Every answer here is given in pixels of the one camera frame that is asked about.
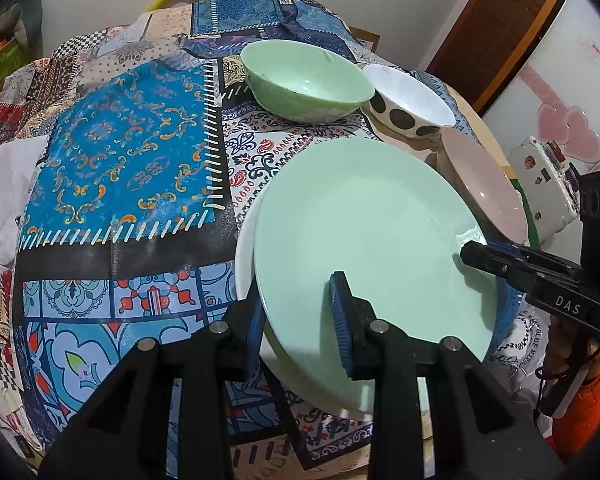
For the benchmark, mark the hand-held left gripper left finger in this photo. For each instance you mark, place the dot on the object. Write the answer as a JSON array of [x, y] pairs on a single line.
[[255, 330]]

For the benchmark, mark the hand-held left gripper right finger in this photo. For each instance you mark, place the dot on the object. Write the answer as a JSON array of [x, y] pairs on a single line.
[[341, 320]]

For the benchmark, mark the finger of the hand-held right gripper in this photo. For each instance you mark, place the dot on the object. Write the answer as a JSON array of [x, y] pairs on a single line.
[[540, 262], [480, 257]]

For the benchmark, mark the white plate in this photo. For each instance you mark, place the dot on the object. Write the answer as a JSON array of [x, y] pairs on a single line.
[[244, 260]]

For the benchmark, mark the pink bowl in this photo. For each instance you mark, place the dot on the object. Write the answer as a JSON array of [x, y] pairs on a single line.
[[485, 185]]

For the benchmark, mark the green plate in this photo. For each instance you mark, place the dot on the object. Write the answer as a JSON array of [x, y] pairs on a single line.
[[370, 220]]

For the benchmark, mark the white dotted bowl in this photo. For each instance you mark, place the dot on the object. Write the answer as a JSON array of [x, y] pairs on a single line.
[[405, 95]]

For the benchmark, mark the green bowl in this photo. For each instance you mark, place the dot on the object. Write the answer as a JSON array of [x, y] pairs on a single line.
[[305, 85]]

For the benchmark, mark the person's right forearm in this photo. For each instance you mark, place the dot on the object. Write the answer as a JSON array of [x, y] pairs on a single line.
[[587, 400]]

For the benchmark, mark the person's right hand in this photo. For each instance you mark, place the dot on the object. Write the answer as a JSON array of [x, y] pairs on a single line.
[[560, 345]]

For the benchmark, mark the white sticker-covered case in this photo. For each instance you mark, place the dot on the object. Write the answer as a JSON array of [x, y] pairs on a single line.
[[535, 185]]

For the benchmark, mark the white heart-patterned sliding door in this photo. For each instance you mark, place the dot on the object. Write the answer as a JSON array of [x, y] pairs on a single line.
[[570, 70]]

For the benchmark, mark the patchwork blanket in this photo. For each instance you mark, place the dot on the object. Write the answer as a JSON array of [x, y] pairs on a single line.
[[130, 160]]

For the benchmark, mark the wooden wardrobe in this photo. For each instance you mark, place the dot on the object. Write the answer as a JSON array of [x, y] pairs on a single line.
[[530, 40]]

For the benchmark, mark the brown wooden door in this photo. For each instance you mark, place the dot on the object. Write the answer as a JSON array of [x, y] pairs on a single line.
[[490, 25]]

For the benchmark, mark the white crumpled cloth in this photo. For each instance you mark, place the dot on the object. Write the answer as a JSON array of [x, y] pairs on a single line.
[[5, 200]]

